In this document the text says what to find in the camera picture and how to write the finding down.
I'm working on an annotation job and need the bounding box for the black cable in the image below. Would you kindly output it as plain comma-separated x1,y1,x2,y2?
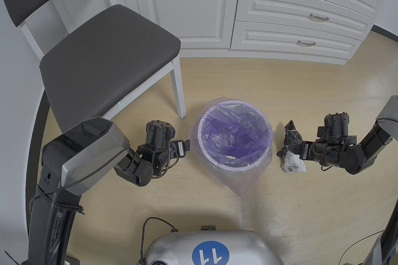
340,230,387,262
141,217,178,264

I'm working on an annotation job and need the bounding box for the purple plastic bag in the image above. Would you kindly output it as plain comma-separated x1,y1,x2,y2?
190,96,275,196

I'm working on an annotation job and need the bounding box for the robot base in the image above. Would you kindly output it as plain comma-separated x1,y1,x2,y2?
141,225,285,265

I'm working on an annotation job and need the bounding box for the white trash bin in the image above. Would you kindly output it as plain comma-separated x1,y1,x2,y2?
197,100,274,190

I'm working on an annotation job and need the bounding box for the crumpled white paper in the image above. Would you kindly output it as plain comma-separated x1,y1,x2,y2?
281,149,307,174

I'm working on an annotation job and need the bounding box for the black plastic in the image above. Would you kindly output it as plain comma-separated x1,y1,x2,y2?
277,119,304,159

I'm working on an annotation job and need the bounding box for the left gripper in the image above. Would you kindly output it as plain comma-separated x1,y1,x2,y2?
157,139,191,169

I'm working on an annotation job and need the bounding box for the white chair with grey cushions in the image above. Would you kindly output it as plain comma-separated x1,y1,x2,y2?
2,0,187,134

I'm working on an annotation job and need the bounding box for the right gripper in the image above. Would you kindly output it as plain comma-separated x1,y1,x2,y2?
289,140,341,167

